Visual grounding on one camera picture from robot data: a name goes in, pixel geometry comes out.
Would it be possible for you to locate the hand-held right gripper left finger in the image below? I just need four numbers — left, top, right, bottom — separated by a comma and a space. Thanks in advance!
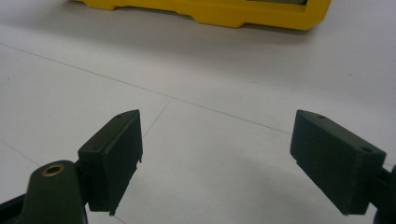
77, 108, 145, 217

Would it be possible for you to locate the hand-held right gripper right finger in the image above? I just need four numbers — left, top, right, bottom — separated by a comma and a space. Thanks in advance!
290, 108, 388, 217

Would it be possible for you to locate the yellow black organizer cabinet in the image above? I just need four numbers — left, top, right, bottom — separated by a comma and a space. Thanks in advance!
72, 0, 332, 32

